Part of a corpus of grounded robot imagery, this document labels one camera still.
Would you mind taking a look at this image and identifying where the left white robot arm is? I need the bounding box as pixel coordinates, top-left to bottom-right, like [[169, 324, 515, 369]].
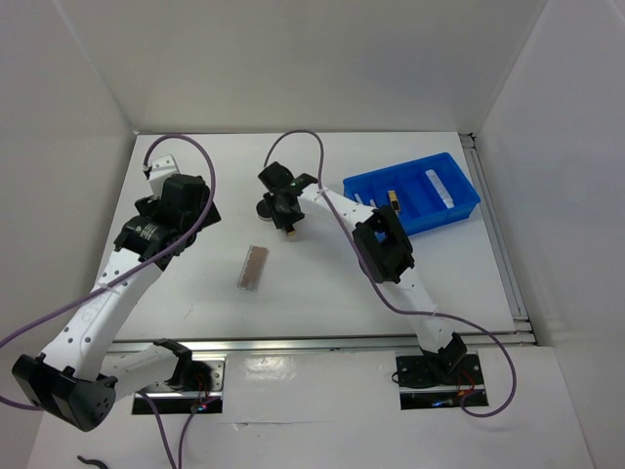
[[12, 155, 221, 432]]

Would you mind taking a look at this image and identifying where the black hook bottom left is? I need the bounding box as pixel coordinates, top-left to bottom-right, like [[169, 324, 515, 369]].
[[76, 455, 108, 469]]

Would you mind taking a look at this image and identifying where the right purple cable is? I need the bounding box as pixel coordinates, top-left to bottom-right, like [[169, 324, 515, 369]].
[[263, 129, 519, 417]]

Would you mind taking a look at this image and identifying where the white lotion bottle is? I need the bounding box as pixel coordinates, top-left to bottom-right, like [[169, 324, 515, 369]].
[[426, 169, 455, 209]]

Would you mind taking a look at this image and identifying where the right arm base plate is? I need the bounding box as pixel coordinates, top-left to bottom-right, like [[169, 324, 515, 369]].
[[391, 354, 488, 410]]

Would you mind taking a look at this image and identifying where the black gold lipstick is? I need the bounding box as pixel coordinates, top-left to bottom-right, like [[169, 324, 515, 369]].
[[387, 190, 401, 214], [284, 225, 297, 240]]

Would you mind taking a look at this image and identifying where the black round powder jar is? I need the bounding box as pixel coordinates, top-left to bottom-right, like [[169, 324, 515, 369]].
[[256, 199, 272, 222]]

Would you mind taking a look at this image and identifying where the blue plastic organizer bin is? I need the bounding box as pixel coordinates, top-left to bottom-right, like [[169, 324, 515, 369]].
[[343, 152, 480, 235]]

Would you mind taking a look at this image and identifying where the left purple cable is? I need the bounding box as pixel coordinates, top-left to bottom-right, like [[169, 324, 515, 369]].
[[0, 134, 219, 469]]

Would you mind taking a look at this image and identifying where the aluminium rail right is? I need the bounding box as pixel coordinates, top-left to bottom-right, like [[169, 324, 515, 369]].
[[459, 134, 537, 346]]

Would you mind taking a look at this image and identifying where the purple cable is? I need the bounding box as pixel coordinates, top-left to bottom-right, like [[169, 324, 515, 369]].
[[263, 129, 519, 417], [0, 134, 219, 469]]

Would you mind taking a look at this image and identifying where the brown eyeshadow palette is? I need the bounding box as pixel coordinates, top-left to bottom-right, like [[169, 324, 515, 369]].
[[237, 245, 269, 291]]

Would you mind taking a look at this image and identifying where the aluminium rail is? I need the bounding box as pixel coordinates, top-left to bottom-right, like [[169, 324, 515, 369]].
[[459, 134, 537, 346], [109, 333, 440, 354]]

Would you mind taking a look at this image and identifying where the aluminium rail front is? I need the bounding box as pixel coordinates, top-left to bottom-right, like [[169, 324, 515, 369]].
[[109, 333, 440, 354]]

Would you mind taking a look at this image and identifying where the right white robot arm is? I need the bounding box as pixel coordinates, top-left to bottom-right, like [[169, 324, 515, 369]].
[[258, 162, 467, 383]]

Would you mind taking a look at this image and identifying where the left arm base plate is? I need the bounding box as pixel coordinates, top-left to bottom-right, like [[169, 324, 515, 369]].
[[144, 354, 227, 415]]

